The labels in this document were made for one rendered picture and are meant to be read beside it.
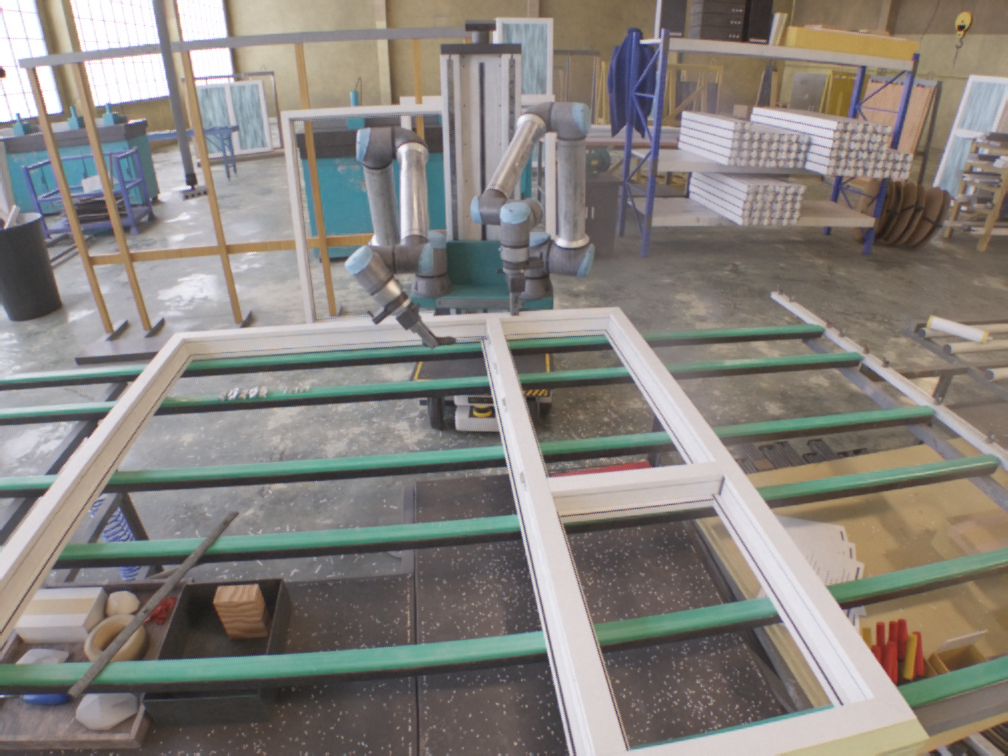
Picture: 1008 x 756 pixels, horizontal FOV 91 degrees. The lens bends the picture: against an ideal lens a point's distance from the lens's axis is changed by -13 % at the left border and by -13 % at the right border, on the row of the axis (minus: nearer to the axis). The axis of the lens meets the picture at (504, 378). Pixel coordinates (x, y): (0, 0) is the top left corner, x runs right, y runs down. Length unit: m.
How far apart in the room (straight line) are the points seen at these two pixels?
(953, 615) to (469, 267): 2.21
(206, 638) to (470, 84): 2.24
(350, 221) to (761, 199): 3.76
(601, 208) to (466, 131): 2.87
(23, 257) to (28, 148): 4.82
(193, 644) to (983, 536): 1.86
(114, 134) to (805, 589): 9.45
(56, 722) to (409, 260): 1.42
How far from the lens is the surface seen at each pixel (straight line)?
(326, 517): 2.54
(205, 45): 4.08
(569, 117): 2.28
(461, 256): 2.71
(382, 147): 2.17
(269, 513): 2.64
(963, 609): 1.68
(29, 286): 5.71
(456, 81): 2.62
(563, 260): 2.49
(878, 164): 6.09
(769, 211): 5.78
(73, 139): 9.94
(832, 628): 1.05
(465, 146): 2.68
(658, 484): 1.21
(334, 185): 5.39
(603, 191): 5.35
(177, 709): 1.32
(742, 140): 5.61
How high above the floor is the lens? 1.69
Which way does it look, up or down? 30 degrees down
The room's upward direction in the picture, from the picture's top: straight up
